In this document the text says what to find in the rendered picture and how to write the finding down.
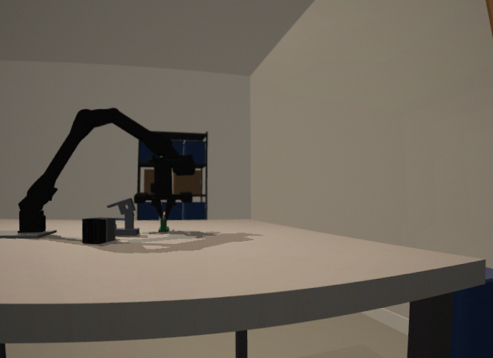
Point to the green flat bar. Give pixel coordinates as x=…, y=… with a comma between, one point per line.
x=163, y=227

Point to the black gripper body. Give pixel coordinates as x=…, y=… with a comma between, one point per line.
x=162, y=191

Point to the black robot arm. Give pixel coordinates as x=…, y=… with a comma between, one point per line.
x=31, y=216

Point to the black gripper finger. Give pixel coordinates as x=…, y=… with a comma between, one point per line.
x=168, y=208
x=159, y=208

